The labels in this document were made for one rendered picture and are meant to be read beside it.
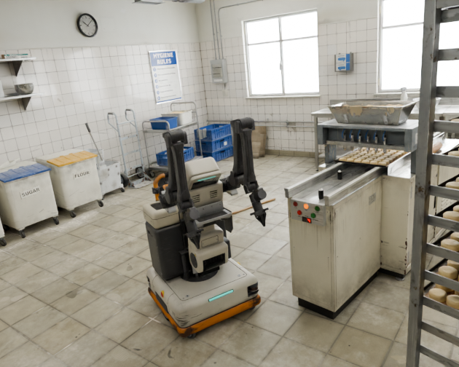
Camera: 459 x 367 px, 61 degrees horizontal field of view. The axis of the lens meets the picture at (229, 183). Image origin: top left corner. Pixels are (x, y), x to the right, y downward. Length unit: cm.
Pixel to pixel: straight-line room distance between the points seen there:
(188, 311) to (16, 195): 291
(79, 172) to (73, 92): 129
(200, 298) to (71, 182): 304
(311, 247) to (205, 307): 79
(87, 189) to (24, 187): 80
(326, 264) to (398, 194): 77
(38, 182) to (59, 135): 106
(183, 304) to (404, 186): 169
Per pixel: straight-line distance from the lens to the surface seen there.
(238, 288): 273
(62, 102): 591
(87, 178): 535
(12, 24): 574
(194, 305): 262
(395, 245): 315
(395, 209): 304
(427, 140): 116
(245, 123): 222
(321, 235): 253
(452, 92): 115
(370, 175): 283
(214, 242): 258
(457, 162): 117
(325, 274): 265
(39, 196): 506
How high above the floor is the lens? 172
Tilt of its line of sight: 17 degrees down
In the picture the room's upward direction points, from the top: 6 degrees counter-clockwise
